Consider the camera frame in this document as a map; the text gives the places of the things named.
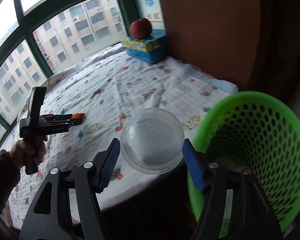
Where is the clear plastic cup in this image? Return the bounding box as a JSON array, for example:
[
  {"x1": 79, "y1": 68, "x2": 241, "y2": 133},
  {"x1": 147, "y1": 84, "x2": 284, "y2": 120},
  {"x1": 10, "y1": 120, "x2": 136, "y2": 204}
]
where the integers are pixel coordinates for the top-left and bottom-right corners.
[{"x1": 120, "y1": 108, "x2": 185, "y2": 175}]

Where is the white cartoon print bedsheet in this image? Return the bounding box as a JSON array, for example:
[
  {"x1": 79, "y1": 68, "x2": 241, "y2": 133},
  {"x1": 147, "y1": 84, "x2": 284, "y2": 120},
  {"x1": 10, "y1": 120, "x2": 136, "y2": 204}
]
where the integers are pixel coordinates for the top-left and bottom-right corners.
[{"x1": 8, "y1": 45, "x2": 238, "y2": 229}]

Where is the person's left hand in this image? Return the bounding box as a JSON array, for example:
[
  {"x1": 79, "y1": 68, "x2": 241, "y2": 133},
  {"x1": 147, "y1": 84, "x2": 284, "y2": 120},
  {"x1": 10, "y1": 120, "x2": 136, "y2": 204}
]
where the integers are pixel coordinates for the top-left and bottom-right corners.
[{"x1": 8, "y1": 136, "x2": 48, "y2": 170}]

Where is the blue yellow tissue box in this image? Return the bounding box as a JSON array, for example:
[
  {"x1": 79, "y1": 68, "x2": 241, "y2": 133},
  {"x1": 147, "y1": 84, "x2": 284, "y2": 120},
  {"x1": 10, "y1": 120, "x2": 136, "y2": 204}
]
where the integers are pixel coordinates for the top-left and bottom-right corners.
[{"x1": 121, "y1": 29, "x2": 167, "y2": 64}]

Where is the green plastic mesh basket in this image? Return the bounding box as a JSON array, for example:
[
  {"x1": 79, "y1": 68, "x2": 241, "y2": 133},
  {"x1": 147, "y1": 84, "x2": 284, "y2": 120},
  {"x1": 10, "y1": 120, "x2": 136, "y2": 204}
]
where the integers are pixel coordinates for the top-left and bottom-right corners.
[{"x1": 191, "y1": 92, "x2": 300, "y2": 239}]

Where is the green framed window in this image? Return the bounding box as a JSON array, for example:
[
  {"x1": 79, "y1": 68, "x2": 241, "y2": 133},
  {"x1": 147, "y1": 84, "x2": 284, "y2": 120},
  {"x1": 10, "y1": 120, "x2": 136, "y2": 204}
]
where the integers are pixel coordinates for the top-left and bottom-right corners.
[{"x1": 0, "y1": 0, "x2": 166, "y2": 145}]

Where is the orange peel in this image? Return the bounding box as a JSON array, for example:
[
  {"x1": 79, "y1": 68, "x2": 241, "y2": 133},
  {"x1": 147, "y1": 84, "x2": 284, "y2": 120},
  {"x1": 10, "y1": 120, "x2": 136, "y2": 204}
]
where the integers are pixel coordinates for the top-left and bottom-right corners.
[{"x1": 71, "y1": 113, "x2": 86, "y2": 121}]

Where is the brown wooden headboard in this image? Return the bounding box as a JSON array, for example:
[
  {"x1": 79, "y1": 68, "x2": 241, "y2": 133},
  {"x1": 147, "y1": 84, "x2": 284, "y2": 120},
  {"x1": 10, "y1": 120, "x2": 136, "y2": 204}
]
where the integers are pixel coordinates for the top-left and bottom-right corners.
[{"x1": 160, "y1": 0, "x2": 260, "y2": 90}]

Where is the red apple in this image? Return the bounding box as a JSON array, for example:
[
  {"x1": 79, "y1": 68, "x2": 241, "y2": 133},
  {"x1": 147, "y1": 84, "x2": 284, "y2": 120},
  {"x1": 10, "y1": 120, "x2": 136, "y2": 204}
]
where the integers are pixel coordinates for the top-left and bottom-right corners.
[{"x1": 129, "y1": 18, "x2": 152, "y2": 40}]

